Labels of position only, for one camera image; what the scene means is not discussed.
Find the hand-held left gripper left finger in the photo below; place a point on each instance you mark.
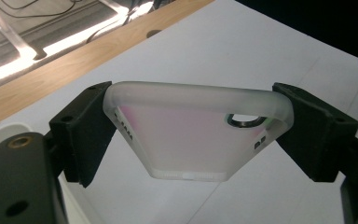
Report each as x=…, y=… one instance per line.
x=80, y=137

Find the iridescent phone case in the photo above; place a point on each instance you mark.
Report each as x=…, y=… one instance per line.
x=186, y=140

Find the black curtain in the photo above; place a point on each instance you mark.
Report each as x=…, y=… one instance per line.
x=323, y=18

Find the white desk frame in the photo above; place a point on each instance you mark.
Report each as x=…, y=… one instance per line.
x=23, y=49

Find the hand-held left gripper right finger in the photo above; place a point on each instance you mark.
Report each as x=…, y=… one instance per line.
x=317, y=133

